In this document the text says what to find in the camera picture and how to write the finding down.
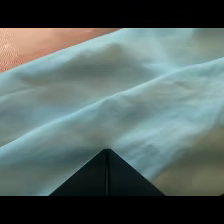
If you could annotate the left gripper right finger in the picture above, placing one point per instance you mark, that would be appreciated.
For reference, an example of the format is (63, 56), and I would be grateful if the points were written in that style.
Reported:
(128, 180)

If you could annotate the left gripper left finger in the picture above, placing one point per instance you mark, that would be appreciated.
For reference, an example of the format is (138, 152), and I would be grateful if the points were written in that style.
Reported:
(88, 180)

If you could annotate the white garment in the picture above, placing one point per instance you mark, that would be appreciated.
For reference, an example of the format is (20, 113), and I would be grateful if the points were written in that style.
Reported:
(113, 100)

